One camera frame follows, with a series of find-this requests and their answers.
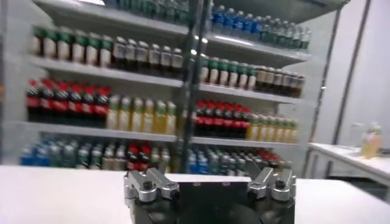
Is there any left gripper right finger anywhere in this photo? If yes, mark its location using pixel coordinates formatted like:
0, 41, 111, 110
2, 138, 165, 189
244, 161, 297, 203

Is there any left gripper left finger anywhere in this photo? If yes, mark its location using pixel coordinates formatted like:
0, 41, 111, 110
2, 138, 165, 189
124, 167, 180, 203

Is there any small yellow tea bottle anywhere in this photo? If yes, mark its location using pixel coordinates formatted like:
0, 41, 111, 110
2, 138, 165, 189
151, 147, 161, 170
160, 149, 171, 173

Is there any small red label cola bottle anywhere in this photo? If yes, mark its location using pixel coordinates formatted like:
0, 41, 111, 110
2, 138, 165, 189
126, 144, 140, 171
138, 144, 152, 172

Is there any small dark drink bottle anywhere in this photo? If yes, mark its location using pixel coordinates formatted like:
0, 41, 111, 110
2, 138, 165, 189
102, 147, 115, 170
114, 147, 127, 170
89, 146, 103, 170
75, 145, 90, 169

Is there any small blue water bottle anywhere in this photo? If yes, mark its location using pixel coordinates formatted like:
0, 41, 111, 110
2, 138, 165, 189
19, 143, 34, 167
34, 142, 48, 167
197, 151, 208, 175
187, 150, 198, 174

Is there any red cap cola bottle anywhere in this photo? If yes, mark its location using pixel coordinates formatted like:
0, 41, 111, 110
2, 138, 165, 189
195, 102, 205, 136
94, 86, 110, 128
214, 103, 224, 138
26, 79, 40, 122
68, 83, 82, 125
54, 81, 68, 124
81, 85, 96, 127
233, 105, 243, 139
223, 104, 234, 139
40, 79, 55, 123
205, 102, 215, 137
242, 107, 252, 140

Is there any white side table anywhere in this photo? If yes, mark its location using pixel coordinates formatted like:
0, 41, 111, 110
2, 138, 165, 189
306, 142, 390, 201

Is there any small clear green water bottle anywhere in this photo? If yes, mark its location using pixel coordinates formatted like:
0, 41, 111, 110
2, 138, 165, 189
47, 143, 62, 167
61, 144, 76, 168

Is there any white drinks display shelf unit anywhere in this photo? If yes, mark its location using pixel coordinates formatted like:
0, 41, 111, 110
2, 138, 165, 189
185, 0, 351, 180
0, 0, 202, 171

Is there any beige label dark drink bottle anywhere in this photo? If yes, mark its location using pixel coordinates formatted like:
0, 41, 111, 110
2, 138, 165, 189
257, 66, 266, 92
265, 67, 274, 94

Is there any pale yellow drink bottle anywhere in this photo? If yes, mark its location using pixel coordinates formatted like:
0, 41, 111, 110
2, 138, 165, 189
361, 122, 382, 159

